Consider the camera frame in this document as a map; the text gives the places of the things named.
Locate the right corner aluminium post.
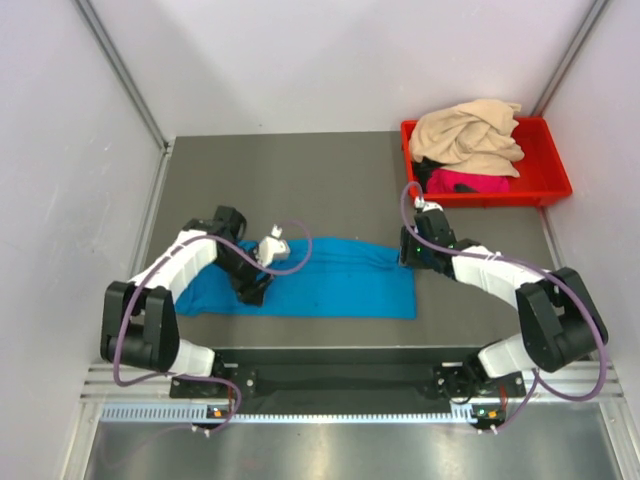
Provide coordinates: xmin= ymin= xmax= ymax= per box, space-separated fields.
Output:
xmin=531 ymin=0 xmax=612 ymax=117

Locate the corner aluminium post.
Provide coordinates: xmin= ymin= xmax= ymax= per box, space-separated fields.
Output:
xmin=71 ymin=0 xmax=169 ymax=152
xmin=531 ymin=0 xmax=612 ymax=117

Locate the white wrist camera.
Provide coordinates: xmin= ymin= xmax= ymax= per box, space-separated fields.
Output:
xmin=256 ymin=224 xmax=290 ymax=267
xmin=413 ymin=196 xmax=444 ymax=214

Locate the red plastic bin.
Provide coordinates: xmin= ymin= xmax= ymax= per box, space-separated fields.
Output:
xmin=401 ymin=117 xmax=572 ymax=207

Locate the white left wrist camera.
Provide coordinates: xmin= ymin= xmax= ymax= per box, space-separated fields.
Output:
xmin=256 ymin=224 xmax=290 ymax=267

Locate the pink t-shirt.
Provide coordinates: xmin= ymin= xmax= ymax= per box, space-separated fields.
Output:
xmin=426 ymin=168 xmax=510 ymax=194

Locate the black t-shirt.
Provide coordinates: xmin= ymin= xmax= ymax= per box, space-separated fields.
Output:
xmin=412 ymin=157 xmax=442 ymax=193

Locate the blue t-shirt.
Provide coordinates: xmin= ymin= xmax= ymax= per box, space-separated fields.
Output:
xmin=176 ymin=237 xmax=417 ymax=320

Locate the beige t-shirt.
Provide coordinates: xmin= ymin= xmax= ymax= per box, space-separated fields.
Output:
xmin=409 ymin=99 xmax=524 ymax=178

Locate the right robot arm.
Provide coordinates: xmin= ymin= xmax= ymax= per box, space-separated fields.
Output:
xmin=399 ymin=202 xmax=608 ymax=396

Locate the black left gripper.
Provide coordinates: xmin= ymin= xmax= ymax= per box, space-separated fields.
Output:
xmin=211 ymin=243 xmax=274 ymax=307

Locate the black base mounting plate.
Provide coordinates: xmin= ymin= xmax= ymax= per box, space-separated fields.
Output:
xmin=163 ymin=347 xmax=532 ymax=414

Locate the left corner aluminium post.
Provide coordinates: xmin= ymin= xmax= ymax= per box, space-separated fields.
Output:
xmin=71 ymin=0 xmax=169 ymax=152

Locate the white slotted cable duct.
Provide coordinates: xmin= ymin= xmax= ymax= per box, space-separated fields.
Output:
xmin=100 ymin=403 xmax=504 ymax=425

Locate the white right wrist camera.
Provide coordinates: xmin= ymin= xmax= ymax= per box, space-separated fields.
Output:
xmin=413 ymin=196 xmax=444 ymax=214

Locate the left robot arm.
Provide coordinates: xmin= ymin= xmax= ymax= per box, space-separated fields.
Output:
xmin=100 ymin=206 xmax=289 ymax=397

